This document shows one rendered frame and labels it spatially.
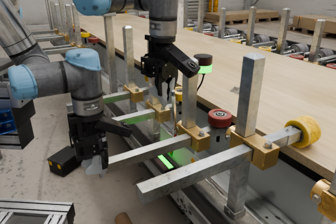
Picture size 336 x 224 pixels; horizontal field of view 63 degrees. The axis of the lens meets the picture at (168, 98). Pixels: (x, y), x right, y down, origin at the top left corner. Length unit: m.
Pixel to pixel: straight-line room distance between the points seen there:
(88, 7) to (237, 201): 0.63
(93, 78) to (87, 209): 1.37
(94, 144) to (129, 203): 1.21
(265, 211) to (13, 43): 0.89
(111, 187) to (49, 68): 1.49
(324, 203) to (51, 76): 0.60
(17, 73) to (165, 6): 0.37
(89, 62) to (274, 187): 0.72
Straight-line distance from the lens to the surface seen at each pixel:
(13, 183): 2.31
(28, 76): 0.64
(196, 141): 0.88
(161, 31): 0.73
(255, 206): 1.05
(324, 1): 9.35
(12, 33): 0.74
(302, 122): 0.82
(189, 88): 0.87
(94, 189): 2.06
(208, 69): 0.87
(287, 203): 1.03
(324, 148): 0.89
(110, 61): 1.55
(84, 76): 0.65
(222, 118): 0.93
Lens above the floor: 1.33
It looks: 24 degrees down
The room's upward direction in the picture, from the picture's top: straight up
